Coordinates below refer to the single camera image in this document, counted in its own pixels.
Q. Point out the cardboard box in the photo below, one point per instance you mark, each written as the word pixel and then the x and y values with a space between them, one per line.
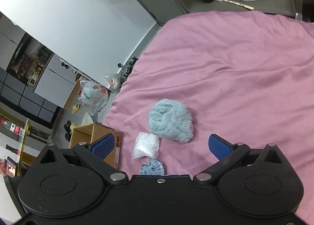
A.
pixel 95 139

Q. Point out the water bottle red label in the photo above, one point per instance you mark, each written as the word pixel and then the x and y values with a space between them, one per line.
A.
pixel 14 128

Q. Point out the black slipper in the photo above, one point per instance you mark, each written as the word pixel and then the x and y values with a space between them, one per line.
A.
pixel 68 130

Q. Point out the round white yellow table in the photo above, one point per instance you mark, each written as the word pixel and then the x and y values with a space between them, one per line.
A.
pixel 11 207

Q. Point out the tablet with orange screen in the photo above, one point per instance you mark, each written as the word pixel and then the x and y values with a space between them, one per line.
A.
pixel 10 167

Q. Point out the small clear trash bag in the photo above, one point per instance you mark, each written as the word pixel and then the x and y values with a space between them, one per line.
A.
pixel 114 81

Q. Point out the grey sneaker pair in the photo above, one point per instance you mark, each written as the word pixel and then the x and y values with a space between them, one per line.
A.
pixel 128 67

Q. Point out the white plastic packet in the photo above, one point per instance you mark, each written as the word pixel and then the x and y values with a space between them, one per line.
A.
pixel 146 145

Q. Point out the small blue grey cloth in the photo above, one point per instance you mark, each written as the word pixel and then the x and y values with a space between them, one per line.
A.
pixel 153 168

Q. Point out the pink bed sheet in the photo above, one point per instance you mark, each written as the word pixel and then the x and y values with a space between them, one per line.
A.
pixel 247 77

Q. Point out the yellow slipper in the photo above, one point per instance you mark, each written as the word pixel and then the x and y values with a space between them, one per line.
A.
pixel 75 108

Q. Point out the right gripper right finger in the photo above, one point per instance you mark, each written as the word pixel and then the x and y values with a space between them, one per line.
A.
pixel 229 157

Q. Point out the white kitchen cabinet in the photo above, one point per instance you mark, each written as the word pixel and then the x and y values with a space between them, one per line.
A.
pixel 57 81

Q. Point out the light blue fluffy towel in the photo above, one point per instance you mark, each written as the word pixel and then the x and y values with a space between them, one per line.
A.
pixel 171 119

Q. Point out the white plastic shopping bag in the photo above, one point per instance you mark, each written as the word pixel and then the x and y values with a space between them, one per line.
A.
pixel 93 95

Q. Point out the beige cloth on floor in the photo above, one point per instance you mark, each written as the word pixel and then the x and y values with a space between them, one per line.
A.
pixel 89 118

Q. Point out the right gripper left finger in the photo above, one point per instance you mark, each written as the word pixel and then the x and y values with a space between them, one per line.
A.
pixel 91 156

